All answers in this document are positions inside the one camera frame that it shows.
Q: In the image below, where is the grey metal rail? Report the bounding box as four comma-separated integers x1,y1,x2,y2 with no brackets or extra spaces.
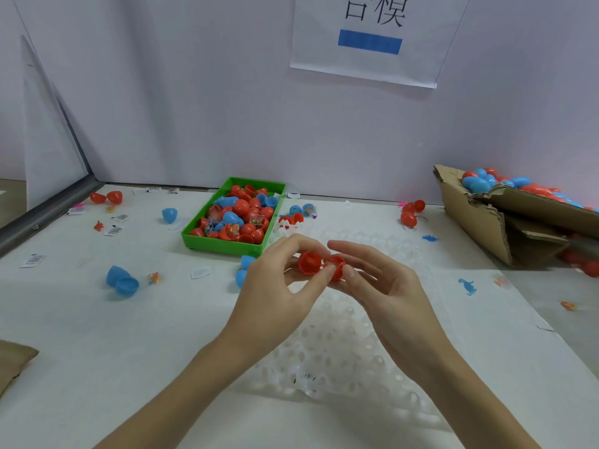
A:
0,175,99,256

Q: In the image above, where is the blue egg shell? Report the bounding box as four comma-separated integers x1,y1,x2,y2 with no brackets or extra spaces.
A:
105,265,140,297

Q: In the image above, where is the person's left forearm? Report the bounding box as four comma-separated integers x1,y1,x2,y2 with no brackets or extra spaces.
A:
94,332,263,449

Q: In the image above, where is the pile of finished eggs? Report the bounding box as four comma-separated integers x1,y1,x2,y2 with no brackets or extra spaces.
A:
460,166,599,211

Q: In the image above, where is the clear plastic egg tray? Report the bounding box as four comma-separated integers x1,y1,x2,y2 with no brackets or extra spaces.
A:
238,227,469,427

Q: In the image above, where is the flat brown cardboard sheet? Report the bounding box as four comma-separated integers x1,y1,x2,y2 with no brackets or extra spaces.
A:
0,339,41,398

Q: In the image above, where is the person's right hand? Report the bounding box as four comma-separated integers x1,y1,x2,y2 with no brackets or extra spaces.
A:
326,240,460,380

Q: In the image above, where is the person's left hand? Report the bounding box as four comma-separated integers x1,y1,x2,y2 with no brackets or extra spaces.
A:
217,233,336,365

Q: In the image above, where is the white paper sign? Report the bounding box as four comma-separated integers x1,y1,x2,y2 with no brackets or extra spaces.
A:
290,0,472,90

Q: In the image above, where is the person's right forearm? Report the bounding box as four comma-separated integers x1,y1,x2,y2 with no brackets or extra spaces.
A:
416,345,544,449

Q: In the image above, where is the green plastic tray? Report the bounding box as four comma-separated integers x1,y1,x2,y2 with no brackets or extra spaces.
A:
182,176,288,258

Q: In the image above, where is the clear triangular panel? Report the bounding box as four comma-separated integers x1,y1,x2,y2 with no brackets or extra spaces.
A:
21,37,90,211

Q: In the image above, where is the cardboard box of capsules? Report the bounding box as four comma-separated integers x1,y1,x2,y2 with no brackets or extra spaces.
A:
433,164,599,269

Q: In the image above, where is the small capsule cluster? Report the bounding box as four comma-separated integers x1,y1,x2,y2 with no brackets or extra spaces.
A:
279,203,318,226

